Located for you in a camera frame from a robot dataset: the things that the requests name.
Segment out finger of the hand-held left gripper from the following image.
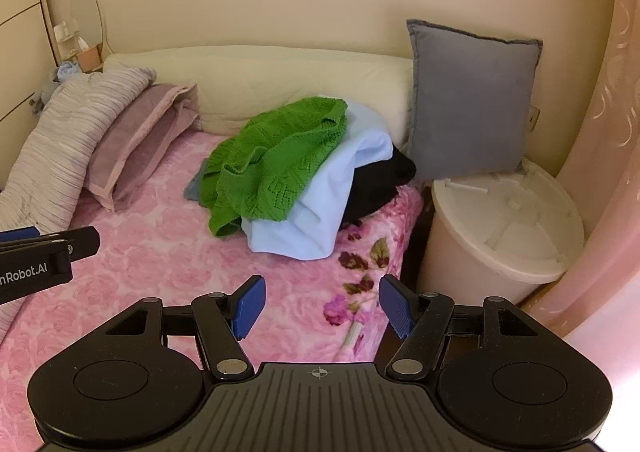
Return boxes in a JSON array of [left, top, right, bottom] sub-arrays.
[[0, 226, 101, 263]]

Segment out white round plastic bin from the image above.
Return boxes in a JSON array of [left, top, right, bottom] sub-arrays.
[[417, 158, 585, 305]]

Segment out small grey cloth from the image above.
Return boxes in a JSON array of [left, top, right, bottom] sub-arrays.
[[30, 77, 59, 114]]

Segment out green knitted vest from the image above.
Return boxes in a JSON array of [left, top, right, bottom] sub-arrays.
[[200, 97, 349, 239]]

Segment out light blue garment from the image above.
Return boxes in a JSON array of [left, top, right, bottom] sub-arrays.
[[241, 99, 394, 261]]

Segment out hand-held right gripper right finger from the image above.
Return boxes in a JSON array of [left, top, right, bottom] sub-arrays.
[[378, 275, 546, 380]]

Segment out white toiletry rack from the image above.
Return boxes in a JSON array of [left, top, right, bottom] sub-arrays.
[[52, 21, 77, 59]]

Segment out pink floral blanket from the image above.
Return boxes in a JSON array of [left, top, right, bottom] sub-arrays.
[[0, 129, 425, 383]]

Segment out oval mirror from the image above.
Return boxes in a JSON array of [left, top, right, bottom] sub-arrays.
[[70, 0, 108, 58]]

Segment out grey-blue garment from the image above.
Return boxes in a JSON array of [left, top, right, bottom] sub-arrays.
[[183, 158, 221, 208]]

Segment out cream wardrobe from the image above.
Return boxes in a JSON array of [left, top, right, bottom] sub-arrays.
[[0, 0, 60, 188]]

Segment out black garment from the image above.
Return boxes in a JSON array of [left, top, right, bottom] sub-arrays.
[[340, 142, 417, 231]]

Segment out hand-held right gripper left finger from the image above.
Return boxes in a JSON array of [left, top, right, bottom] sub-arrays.
[[102, 275, 267, 381]]

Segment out striped lilac duvet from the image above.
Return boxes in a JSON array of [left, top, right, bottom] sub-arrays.
[[0, 63, 157, 333]]

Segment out purple pillow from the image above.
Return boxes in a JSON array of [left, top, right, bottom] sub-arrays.
[[82, 83, 203, 212]]

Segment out grey cushion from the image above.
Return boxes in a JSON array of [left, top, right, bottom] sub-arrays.
[[406, 19, 544, 183]]

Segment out pink curtain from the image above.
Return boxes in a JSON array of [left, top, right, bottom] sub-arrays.
[[515, 0, 640, 368]]

